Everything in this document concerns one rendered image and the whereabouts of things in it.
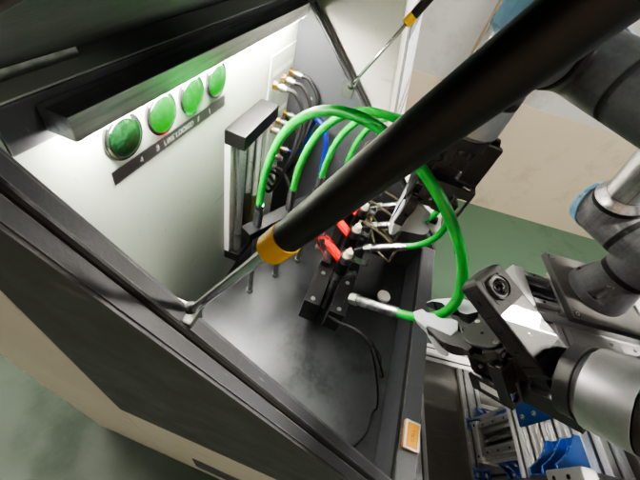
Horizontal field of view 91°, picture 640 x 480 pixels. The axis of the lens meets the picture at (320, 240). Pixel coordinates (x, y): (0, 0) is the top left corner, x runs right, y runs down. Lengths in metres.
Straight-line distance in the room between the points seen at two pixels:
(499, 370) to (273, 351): 0.55
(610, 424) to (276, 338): 0.65
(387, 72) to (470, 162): 0.40
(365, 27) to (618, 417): 0.73
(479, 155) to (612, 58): 0.15
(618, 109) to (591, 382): 0.26
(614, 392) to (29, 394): 1.81
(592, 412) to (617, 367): 0.04
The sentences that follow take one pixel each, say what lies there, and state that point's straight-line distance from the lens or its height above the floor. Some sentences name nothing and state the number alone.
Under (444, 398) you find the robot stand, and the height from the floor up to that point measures 0.21.
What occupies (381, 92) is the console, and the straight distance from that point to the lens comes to 0.83.
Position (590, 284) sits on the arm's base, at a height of 1.08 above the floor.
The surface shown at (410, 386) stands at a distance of 0.76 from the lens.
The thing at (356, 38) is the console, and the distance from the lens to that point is 0.81.
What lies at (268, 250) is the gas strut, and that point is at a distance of 0.17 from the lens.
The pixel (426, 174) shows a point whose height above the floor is 1.41.
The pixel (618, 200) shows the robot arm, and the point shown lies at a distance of 1.02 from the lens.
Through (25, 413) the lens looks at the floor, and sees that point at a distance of 1.81.
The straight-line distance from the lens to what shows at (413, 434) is 0.72.
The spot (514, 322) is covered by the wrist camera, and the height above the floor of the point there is 1.36.
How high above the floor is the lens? 1.59
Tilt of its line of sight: 47 degrees down
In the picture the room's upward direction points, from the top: 19 degrees clockwise
